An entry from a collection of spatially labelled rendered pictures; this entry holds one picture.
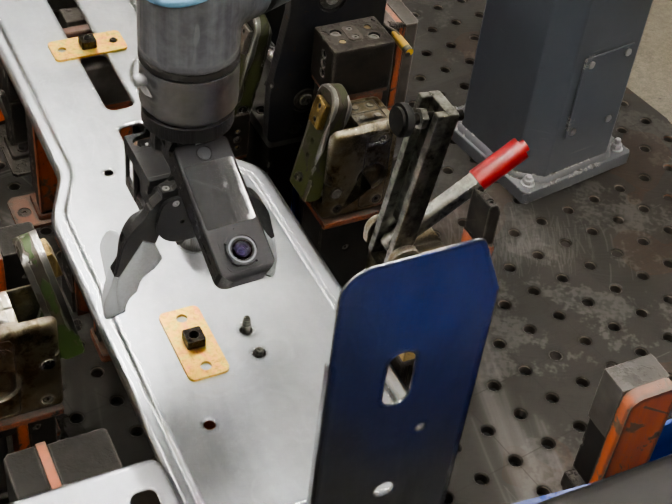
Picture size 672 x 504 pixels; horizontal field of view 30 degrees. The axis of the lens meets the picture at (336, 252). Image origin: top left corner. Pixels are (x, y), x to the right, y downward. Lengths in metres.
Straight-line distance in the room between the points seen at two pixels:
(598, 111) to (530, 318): 0.33
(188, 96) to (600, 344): 0.83
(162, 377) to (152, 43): 0.32
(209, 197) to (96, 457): 0.25
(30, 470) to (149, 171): 0.26
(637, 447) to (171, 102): 0.42
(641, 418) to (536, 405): 0.63
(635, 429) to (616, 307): 0.77
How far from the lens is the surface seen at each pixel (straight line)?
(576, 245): 1.74
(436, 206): 1.13
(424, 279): 0.74
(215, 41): 0.89
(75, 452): 1.07
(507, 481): 1.44
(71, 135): 1.34
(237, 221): 0.94
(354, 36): 1.29
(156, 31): 0.89
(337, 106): 1.23
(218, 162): 0.96
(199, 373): 1.09
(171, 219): 0.99
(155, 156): 1.01
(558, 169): 1.80
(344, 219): 1.32
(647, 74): 3.41
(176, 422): 1.06
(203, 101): 0.92
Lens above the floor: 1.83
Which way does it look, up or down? 43 degrees down
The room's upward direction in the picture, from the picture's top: 7 degrees clockwise
